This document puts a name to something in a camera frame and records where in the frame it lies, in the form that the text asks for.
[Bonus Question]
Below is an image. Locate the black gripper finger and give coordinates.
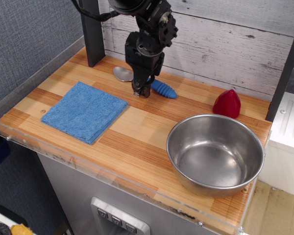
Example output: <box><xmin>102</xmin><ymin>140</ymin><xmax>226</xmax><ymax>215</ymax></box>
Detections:
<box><xmin>152</xmin><ymin>66</ymin><xmax>161</xmax><ymax>76</ymax></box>
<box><xmin>141</xmin><ymin>84</ymin><xmax>151</xmax><ymax>98</ymax></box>

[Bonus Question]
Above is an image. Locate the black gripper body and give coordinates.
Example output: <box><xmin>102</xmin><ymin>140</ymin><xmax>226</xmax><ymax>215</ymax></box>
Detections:
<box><xmin>125</xmin><ymin>50</ymin><xmax>165</xmax><ymax>96</ymax></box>

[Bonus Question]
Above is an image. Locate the blue handled metal spoon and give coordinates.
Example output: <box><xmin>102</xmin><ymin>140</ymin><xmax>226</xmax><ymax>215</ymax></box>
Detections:
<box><xmin>113</xmin><ymin>67</ymin><xmax>177</xmax><ymax>99</ymax></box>

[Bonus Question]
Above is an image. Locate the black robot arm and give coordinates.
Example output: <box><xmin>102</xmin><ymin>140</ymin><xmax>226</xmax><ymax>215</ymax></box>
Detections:
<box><xmin>73</xmin><ymin>0</ymin><xmax>178</xmax><ymax>98</ymax></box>

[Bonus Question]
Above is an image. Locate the folded blue towel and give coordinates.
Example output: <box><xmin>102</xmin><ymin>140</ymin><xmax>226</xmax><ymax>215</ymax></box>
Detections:
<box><xmin>41</xmin><ymin>81</ymin><xmax>128</xmax><ymax>144</ymax></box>

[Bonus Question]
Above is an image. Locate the red plastic cone toy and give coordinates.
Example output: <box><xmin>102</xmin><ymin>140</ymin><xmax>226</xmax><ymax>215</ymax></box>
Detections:
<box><xmin>213</xmin><ymin>89</ymin><xmax>241</xmax><ymax>118</ymax></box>

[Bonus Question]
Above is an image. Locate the stainless steel bowl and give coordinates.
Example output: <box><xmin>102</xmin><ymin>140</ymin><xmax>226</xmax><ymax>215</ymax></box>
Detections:
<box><xmin>166</xmin><ymin>114</ymin><xmax>265</xmax><ymax>197</ymax></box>

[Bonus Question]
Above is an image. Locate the grey toy kitchen cabinet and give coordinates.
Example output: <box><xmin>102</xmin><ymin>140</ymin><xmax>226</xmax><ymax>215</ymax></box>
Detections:
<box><xmin>38</xmin><ymin>154</ymin><xmax>213</xmax><ymax>235</ymax></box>

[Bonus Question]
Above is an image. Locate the silver control panel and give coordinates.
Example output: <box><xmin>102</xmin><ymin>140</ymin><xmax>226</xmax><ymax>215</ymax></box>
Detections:
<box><xmin>91</xmin><ymin>197</ymin><xmax>151</xmax><ymax>235</ymax></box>

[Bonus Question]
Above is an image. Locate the white metal cabinet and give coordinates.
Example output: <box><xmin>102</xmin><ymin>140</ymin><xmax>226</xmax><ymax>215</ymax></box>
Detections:
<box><xmin>258</xmin><ymin>92</ymin><xmax>294</xmax><ymax>195</ymax></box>

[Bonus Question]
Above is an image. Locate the dark grey left post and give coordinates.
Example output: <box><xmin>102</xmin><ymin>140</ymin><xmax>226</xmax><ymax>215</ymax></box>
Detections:
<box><xmin>78</xmin><ymin>0</ymin><xmax>105</xmax><ymax>67</ymax></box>

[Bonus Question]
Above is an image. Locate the dark grey post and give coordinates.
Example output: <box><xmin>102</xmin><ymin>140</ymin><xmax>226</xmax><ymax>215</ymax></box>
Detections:
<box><xmin>78</xmin><ymin>0</ymin><xmax>105</xmax><ymax>67</ymax></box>
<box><xmin>265</xmin><ymin>40</ymin><xmax>294</xmax><ymax>122</ymax></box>

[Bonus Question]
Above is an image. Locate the clear acrylic guard rail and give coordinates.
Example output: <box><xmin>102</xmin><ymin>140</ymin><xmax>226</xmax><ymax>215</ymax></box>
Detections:
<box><xmin>0</xmin><ymin>35</ymin><xmax>272</xmax><ymax>235</ymax></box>

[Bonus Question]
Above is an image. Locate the dark grey right post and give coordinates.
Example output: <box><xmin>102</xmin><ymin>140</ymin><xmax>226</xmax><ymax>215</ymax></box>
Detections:
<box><xmin>265</xmin><ymin>40</ymin><xmax>294</xmax><ymax>122</ymax></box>

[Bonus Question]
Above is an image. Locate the black braided cable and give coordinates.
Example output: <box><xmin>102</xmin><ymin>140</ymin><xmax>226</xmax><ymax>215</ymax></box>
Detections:
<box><xmin>0</xmin><ymin>220</ymin><xmax>15</xmax><ymax>235</ymax></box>

